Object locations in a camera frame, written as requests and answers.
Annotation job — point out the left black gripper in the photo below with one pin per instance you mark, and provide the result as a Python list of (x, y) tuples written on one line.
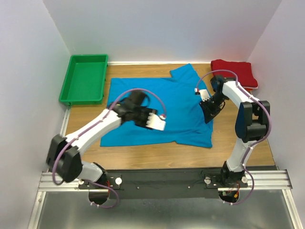
[(148, 110)]

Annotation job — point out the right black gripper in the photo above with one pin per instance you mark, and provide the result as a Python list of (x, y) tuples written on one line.
[(209, 113)]

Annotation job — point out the blue t shirt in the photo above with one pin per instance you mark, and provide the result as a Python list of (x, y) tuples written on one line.
[(184, 117)]

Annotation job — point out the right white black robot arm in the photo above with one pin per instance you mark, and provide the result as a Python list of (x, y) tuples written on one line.
[(252, 126)]

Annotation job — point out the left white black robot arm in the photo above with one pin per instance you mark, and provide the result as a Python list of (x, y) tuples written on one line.
[(65, 152)]

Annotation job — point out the green plastic tray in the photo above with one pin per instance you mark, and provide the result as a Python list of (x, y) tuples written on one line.
[(84, 80)]

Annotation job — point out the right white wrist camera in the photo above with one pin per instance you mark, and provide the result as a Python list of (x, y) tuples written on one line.
[(204, 94)]

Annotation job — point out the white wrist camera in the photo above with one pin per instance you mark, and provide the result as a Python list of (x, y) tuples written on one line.
[(156, 122), (204, 94)]

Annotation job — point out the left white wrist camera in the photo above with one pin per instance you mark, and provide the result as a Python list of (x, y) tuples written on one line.
[(156, 122)]

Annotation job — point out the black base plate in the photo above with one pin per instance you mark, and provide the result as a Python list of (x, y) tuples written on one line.
[(168, 183)]

